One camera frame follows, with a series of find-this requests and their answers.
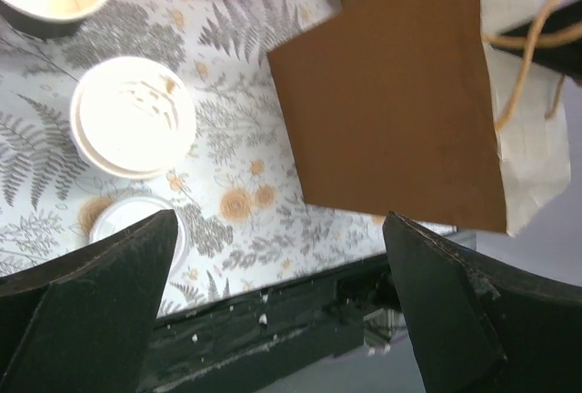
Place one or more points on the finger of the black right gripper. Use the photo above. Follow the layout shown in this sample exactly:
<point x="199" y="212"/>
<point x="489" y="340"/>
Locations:
<point x="554" y="35"/>

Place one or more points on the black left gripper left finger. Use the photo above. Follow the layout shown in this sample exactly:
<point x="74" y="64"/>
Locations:
<point x="82" y="322"/>

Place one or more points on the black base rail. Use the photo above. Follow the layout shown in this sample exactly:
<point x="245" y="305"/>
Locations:
<point x="247" y="342"/>

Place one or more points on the brown paper bag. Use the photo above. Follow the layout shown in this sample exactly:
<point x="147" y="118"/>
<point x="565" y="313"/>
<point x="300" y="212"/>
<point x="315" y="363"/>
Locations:
<point x="404" y="106"/>

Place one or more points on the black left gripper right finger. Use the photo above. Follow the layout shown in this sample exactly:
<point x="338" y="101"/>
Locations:
<point x="477" y="324"/>

